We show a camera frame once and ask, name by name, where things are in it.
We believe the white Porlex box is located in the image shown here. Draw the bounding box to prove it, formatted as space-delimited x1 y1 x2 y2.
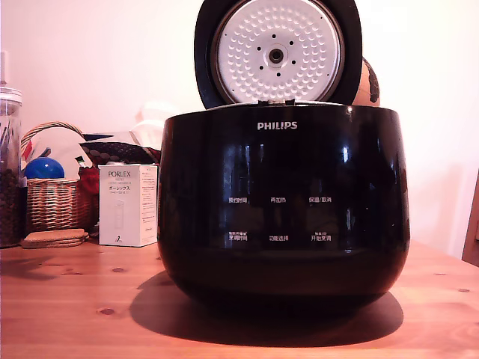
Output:
98 163 159 248

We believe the woven wicker basket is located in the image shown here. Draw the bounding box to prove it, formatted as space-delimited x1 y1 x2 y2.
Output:
20 120 95 235

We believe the dark patterned cloth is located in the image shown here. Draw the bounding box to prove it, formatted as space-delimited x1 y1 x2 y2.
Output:
79 132 162 166

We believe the white crumpled bag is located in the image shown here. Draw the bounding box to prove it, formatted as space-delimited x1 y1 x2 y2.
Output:
129 102 177 145

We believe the glass jar with coffee beans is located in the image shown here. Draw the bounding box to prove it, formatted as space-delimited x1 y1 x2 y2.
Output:
0 50 28 250

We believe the black Philips rice cooker body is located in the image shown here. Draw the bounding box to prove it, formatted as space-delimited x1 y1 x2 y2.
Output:
156 102 411 306

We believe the cork coaster stack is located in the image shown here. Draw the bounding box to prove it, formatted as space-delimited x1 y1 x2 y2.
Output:
20 230 90 250

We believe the red fabric item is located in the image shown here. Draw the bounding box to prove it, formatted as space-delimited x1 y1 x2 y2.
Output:
77 166 100 196

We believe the blue ball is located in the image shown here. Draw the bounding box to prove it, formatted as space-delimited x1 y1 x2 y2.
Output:
24 156 67 180

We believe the orange globe with dark patches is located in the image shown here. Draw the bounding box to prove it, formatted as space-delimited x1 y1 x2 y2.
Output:
351 55 381 108

